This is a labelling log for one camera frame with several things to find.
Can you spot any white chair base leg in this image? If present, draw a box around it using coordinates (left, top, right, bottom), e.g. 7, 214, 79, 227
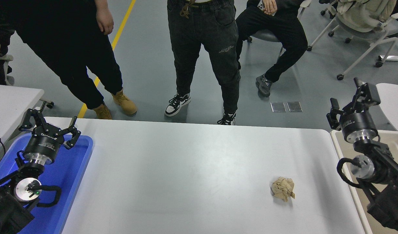
375, 54, 398, 68

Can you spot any large pale plastic bin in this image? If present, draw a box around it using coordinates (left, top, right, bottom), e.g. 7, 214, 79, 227
330, 129, 398, 234

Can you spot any white rectangular side table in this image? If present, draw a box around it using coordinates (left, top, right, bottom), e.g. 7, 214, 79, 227
0, 84, 54, 151

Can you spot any blue plastic tray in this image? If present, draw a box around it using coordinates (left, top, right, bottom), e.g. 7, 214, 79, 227
0, 133, 94, 234

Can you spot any white wheeled office chair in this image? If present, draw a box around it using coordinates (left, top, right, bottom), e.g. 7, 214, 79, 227
306, 0, 398, 81

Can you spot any grey office chair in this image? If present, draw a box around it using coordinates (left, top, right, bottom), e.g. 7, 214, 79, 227
0, 54, 14, 86

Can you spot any person's left hand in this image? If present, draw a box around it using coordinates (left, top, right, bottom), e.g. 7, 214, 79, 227
95, 5, 114, 35

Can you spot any white round table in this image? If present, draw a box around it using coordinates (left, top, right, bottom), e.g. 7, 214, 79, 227
376, 83, 398, 134

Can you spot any grey wheeled stool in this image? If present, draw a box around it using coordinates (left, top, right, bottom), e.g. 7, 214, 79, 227
246, 29, 285, 60

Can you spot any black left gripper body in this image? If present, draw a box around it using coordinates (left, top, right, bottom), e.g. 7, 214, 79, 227
24, 125, 64, 160

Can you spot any tan paper ball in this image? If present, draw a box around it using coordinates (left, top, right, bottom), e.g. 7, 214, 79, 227
271, 176, 295, 202

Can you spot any person's hand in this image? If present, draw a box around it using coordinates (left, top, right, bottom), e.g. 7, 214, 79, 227
262, 0, 278, 16

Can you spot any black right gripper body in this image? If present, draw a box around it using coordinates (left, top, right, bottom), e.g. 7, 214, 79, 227
340, 112, 378, 141

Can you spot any beige coat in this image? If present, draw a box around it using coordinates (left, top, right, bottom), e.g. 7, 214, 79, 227
335, 0, 397, 33

